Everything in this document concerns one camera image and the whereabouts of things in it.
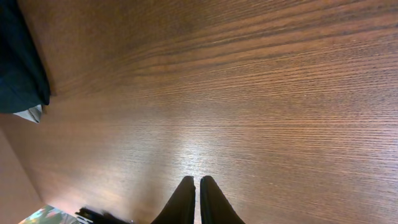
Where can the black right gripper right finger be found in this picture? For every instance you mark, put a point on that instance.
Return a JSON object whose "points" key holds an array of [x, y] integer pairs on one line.
{"points": [[214, 206]]}

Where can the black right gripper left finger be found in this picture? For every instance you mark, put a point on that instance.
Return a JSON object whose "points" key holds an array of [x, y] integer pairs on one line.
{"points": [[180, 208]]}

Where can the dark crumpled garment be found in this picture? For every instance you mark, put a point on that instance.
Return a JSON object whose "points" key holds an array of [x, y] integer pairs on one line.
{"points": [[24, 82]]}

